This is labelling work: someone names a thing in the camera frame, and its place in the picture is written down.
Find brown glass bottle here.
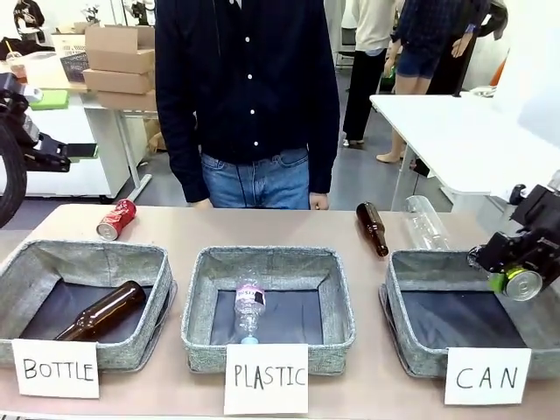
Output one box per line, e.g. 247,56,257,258
355,201,390,258
53,280,148,342

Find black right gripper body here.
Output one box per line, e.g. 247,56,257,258
468,228,560,281

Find white paper sign CAN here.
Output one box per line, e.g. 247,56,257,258
444,346,533,406

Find green flat box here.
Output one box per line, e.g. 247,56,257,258
26,88,71,111

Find white folding table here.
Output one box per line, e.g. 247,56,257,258
368,89,560,214

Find black corrugated cable hose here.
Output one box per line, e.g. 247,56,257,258
0,116,28,229

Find bystander beige top black trousers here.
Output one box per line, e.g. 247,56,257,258
342,0,397,149

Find white paper sign PLASTIC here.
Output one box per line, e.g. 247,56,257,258
223,343,310,416

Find person left forearm navy sleeve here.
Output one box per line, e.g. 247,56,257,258
305,82,341,196

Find cardboard pieces on floor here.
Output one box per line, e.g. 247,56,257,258
143,116,168,155

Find seated person black clothes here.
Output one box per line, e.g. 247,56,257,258
11,0,46,31

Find large clear plastic bottle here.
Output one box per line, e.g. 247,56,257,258
402,195,452,251

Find green metal can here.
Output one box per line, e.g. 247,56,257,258
500,269,544,303

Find crushed plastic bottle pink label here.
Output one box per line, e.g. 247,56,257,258
234,276,267,346

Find black plastic crate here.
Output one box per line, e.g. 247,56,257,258
58,51,91,83

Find white paper sign BOTTLE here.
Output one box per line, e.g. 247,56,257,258
11,338,102,400

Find plastic cup with drink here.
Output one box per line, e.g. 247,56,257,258
4,51,29,84

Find bystander black clothes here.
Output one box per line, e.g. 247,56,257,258
426,0,509,96

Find bystander plaid shirt shorts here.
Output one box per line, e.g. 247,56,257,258
374,0,492,164

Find red soda can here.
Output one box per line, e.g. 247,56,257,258
95,199,137,242

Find person navy shirt jeans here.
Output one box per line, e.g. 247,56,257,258
154,0,341,210

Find grey basket plastic label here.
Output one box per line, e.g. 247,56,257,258
180,245,357,375

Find grey basket can label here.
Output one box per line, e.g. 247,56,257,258
378,248,560,379

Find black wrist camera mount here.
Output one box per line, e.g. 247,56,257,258
508,183,560,240

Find flat cardboard box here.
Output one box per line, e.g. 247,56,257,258
82,68,157,96
94,89,158,113

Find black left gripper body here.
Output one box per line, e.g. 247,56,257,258
0,89,71,164

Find grey basket bottle label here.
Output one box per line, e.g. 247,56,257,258
0,239,179,373

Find large cardboard box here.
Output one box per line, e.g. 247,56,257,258
84,24,157,74

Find open cardboard box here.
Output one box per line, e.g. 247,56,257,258
51,20,102,49

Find white desk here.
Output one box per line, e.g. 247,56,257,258
0,59,154,205

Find person right forearm navy sleeve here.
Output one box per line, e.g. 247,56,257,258
154,82,212,205

